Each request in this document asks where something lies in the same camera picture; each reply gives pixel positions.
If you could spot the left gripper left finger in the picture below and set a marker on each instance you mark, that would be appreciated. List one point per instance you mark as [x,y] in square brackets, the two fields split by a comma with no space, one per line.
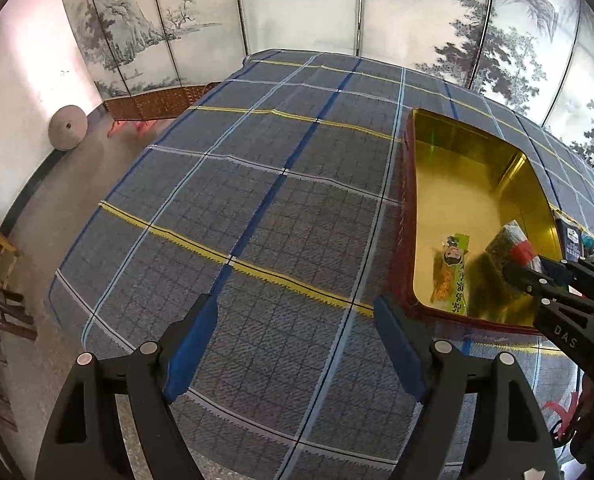
[83,438]

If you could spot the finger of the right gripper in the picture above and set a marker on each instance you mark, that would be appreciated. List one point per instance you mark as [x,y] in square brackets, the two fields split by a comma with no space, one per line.
[552,283]
[584,267]

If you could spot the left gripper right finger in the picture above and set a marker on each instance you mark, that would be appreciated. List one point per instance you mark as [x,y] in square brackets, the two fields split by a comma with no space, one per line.
[508,439]

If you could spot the dark red-white snack packet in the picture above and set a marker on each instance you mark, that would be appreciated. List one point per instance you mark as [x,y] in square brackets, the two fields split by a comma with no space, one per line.
[511,245]

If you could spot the green snack packet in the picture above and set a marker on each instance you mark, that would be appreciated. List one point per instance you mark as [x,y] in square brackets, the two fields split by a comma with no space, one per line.
[449,288]

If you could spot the dark snack packet on table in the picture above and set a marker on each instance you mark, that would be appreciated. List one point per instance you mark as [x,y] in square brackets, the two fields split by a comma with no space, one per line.
[576,243]

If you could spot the red gold toffee tin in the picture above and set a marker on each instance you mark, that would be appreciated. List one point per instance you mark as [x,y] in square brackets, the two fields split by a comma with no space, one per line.
[456,178]

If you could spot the painted folding screen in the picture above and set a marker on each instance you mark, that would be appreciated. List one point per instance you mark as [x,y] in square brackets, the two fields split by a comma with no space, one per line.
[151,58]

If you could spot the blue plaid tablecloth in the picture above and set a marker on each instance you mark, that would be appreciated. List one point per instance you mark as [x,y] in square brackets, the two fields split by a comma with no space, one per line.
[277,193]

